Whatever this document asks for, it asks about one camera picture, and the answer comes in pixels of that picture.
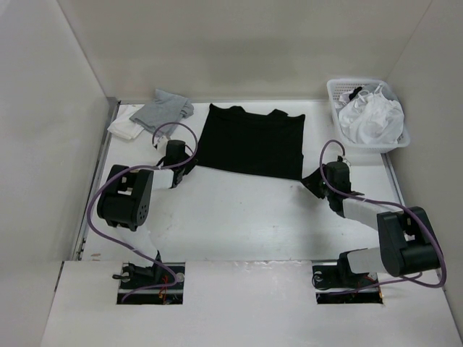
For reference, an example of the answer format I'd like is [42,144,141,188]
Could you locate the black tank top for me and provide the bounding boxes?
[196,104,305,181]

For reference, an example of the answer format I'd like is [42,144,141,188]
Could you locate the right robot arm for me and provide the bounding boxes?
[301,159,443,290]

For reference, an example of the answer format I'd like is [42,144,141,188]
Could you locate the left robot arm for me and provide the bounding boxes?
[87,140,197,288]

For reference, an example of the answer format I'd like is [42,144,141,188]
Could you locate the grey folded tank top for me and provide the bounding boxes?
[130,89,194,137]

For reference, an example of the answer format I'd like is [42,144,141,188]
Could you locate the white folded tank top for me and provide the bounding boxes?
[107,105,144,141]

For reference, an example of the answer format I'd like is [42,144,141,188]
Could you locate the white tank tops pile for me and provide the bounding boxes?
[338,82,404,145]

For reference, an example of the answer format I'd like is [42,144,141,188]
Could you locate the white plastic basket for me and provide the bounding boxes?
[326,78,411,153]

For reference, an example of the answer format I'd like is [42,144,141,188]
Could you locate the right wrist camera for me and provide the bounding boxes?
[336,155,352,168]

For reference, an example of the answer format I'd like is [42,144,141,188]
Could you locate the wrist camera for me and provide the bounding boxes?
[336,155,352,168]
[153,136,170,152]

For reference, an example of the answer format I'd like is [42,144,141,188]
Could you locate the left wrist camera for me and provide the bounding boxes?
[153,136,170,152]

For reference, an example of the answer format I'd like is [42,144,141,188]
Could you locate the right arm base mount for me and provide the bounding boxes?
[312,263,383,304]

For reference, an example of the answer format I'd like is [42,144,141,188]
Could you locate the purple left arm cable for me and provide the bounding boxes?
[86,121,200,304]

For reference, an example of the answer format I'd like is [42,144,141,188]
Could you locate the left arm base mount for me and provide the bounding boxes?
[112,263,186,305]

